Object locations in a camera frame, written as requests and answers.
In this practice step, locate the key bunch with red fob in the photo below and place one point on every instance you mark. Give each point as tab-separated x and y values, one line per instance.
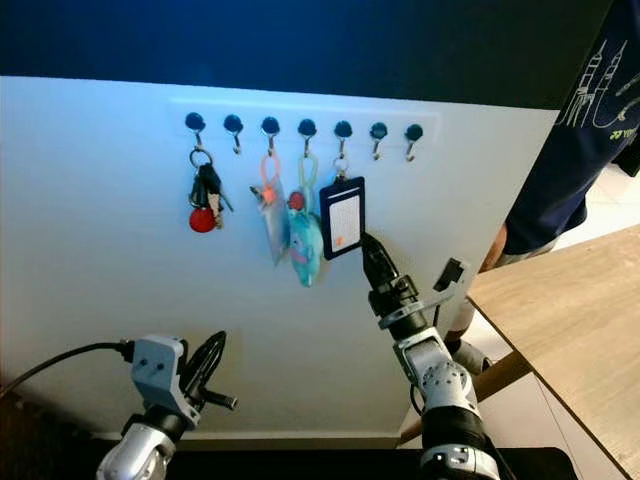
202	219

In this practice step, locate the white hook rail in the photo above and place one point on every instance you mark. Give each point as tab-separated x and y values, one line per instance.
210	107

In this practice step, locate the person in navy shirt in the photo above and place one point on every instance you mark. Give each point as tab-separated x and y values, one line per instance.
570	150

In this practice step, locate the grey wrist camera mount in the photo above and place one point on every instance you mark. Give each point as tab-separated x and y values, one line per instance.
160	374
450	274

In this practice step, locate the dark blue card holder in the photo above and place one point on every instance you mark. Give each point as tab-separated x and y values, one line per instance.
343	222

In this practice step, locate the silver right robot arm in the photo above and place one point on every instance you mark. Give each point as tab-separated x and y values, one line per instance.
450	390

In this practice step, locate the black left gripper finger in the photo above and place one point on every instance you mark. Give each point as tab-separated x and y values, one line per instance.
216	352
198	358

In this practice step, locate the light wooden table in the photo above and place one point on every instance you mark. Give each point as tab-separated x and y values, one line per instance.
570	320

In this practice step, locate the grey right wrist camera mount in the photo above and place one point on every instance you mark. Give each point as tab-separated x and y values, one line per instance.
450	274

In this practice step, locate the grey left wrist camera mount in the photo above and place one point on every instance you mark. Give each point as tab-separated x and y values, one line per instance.
160	374

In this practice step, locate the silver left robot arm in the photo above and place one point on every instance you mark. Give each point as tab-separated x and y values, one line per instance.
142	452

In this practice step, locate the black knob metal hook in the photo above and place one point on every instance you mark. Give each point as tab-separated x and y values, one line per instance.
270	125
378	130
343	128
413	131
195	121
307	127
233	123

